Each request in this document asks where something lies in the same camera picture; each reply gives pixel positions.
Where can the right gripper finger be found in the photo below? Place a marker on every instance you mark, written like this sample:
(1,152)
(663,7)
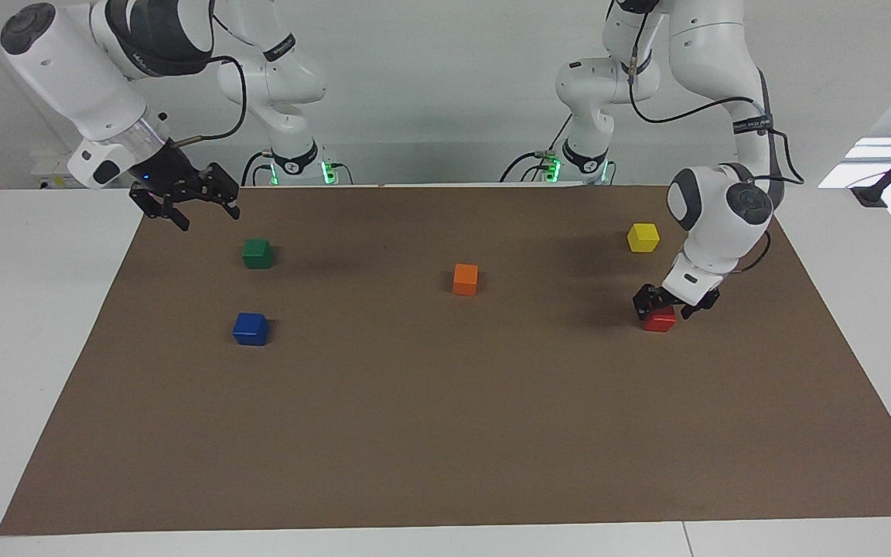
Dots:
(168,206)
(223,187)

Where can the yellow block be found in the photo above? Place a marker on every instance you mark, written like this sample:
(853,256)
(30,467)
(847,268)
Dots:
(643,237)

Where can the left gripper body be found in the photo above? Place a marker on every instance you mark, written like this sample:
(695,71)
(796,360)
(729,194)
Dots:
(677,304)

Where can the orange block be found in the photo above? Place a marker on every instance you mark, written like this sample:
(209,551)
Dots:
(465,280)

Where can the blue block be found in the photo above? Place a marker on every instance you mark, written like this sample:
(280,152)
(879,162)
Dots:
(250,329)

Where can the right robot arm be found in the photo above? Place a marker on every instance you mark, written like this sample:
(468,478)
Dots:
(74,73)

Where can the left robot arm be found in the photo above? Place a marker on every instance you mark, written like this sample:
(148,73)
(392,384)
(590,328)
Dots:
(712,224)

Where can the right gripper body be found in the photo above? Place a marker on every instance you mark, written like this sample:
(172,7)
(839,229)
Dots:
(171,172)

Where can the green block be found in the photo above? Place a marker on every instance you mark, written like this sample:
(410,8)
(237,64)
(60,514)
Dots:
(257,254)

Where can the red block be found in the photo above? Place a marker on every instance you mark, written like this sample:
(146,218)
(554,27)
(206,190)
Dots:
(660,320)

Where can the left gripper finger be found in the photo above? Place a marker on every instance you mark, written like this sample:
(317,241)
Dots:
(702,302)
(650,297)

